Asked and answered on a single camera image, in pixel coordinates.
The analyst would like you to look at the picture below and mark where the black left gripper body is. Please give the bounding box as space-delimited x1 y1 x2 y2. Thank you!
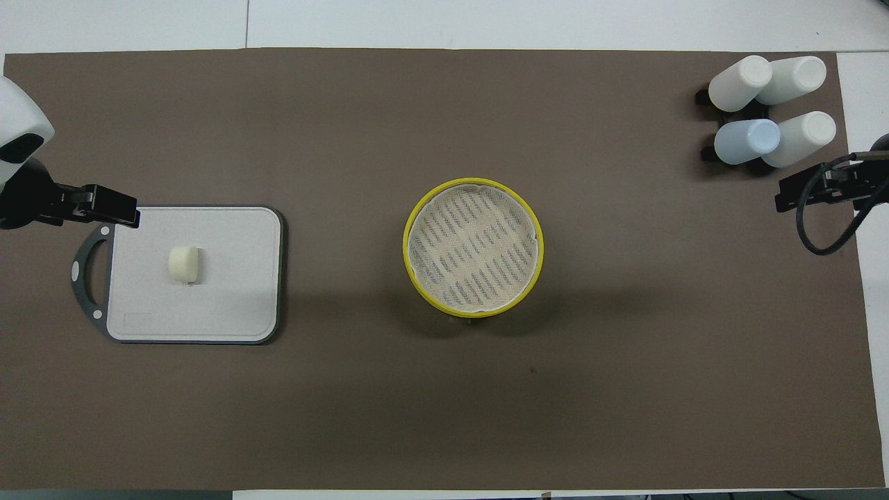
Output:
0 157 58 230

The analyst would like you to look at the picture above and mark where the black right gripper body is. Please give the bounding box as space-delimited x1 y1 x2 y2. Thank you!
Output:
868 133 889 208

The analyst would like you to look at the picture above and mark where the pale steamed bun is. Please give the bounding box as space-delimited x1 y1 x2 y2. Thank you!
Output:
169 246 201 285

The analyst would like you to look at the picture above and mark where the yellow bamboo steamer tier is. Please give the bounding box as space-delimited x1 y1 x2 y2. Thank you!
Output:
417 299 532 324
403 178 545 319

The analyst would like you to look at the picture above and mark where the white mesh steamer liner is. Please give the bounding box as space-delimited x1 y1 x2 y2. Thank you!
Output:
407 184 541 312

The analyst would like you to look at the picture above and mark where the white plastic cup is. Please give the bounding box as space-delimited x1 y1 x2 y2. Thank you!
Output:
708 56 773 113
757 56 828 106
762 111 837 169

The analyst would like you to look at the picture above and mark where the light blue plastic cup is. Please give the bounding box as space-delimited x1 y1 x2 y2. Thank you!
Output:
714 119 781 166

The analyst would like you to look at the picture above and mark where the black cup rack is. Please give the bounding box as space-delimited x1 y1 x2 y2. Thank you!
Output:
695 87 786 165

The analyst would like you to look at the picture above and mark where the white cutting board grey rim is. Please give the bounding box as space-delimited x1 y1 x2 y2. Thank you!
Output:
71 205 285 346

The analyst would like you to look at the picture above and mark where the brown table mat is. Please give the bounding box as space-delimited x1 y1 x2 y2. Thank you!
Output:
3 47 886 491

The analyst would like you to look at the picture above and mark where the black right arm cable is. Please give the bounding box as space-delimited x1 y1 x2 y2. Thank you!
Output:
796 154 872 256

